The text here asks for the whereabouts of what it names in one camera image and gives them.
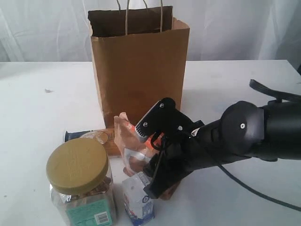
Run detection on spaghetti packet blue orange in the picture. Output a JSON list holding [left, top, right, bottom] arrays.
[[64, 128, 121, 157]]

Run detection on clear jar gold lid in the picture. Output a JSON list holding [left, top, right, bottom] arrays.
[[46, 138, 117, 226]]

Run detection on small white blue carton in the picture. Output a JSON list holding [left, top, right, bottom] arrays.
[[122, 172, 155, 226]]

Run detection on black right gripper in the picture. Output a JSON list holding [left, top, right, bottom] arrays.
[[143, 120, 212, 200]]

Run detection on black cable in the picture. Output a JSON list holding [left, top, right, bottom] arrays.
[[150, 131, 301, 210]]

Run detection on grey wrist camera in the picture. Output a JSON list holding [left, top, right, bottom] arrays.
[[135, 101, 164, 143]]

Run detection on brown paper bag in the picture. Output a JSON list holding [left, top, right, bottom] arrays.
[[88, 5, 190, 128]]

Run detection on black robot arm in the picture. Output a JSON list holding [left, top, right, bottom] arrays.
[[136, 80, 301, 199]]

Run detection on brown paper pouch orange label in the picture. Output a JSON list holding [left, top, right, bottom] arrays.
[[114, 112, 158, 177]]

